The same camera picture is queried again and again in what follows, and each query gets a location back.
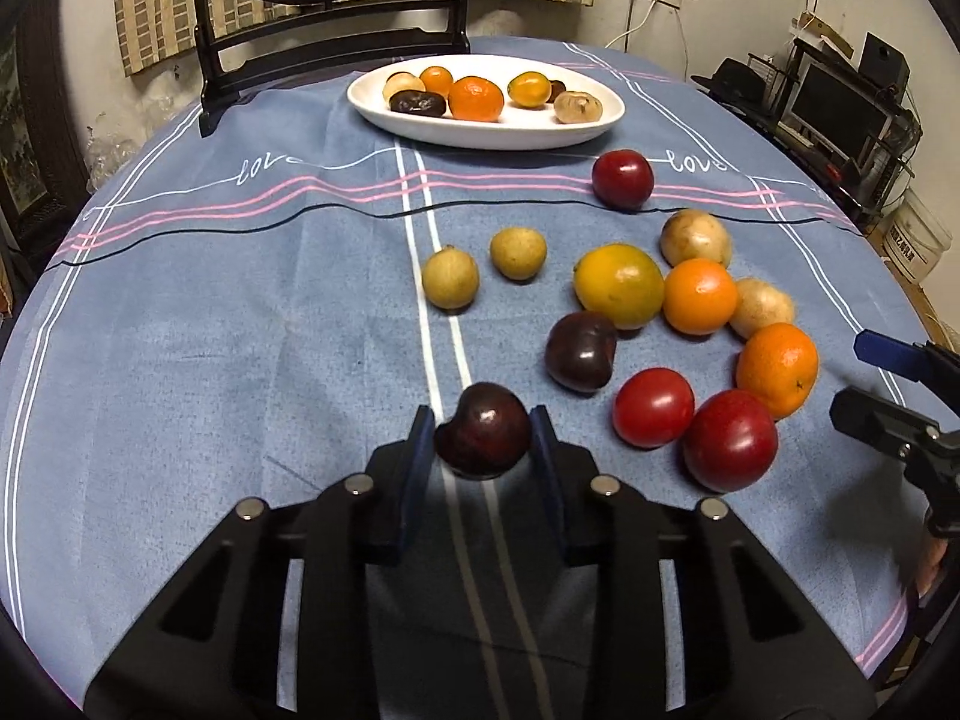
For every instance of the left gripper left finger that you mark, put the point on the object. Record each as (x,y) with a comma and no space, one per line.
(208,645)

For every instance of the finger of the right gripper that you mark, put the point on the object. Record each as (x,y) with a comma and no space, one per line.
(893,430)
(928,363)

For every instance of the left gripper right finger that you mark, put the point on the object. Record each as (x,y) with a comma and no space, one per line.
(694,618)

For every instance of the mandarin orange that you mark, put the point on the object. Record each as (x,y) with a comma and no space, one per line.
(779,365)
(476,99)

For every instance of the beige potato fruit front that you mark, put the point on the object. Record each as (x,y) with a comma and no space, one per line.
(760,304)

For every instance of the beige potato fruit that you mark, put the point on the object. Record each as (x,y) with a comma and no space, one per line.
(760,304)
(692,234)

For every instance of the large red plum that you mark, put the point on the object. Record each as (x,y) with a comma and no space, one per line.
(731,442)

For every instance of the smooth small orange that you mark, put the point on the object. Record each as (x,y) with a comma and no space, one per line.
(700,297)

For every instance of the red tomato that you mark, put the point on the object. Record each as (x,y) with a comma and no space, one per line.
(653,408)

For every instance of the dark cherry front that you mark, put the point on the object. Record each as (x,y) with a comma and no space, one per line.
(489,433)

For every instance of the dark cherry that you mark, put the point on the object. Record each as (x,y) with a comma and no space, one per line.
(489,433)
(580,351)

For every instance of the dark cherry back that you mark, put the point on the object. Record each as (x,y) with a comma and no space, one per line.
(580,351)

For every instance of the large beige round fruit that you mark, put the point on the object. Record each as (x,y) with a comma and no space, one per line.
(577,107)

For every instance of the small longan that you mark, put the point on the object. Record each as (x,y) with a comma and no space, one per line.
(518,253)
(450,279)

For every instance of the dark maroon mangosteen fruit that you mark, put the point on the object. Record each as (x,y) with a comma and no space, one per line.
(556,89)

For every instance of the yellow orange citrus fruit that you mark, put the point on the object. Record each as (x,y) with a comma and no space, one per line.
(530,90)

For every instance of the orange persimmon fruit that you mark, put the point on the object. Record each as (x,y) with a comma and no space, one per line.
(437,79)

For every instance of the large dark wrinkled fruit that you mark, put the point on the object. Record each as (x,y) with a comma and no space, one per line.
(418,102)

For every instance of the yellow pale pear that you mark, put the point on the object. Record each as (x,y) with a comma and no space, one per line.
(401,81)

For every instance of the white bucket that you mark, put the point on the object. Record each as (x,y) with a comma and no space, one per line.
(915,239)

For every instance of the computer monitor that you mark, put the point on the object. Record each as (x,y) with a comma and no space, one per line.
(829,109)

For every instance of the beige potato fruit back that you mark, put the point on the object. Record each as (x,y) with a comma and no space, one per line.
(692,234)

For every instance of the black speaker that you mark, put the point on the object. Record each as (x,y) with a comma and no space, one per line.
(885,66)

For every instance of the green yellow citrus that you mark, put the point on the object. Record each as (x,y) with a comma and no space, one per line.
(620,282)

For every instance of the blue striped tablecloth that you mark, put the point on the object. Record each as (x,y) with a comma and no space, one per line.
(242,315)

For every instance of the red plum near plate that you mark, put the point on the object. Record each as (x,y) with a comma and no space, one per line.
(622,179)

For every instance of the white oval plate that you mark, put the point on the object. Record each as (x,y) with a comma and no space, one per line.
(517,129)

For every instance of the dark framed painting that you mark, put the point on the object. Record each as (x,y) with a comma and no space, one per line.
(43,172)

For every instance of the round goldfish screen stand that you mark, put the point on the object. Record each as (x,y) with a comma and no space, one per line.
(222,89)

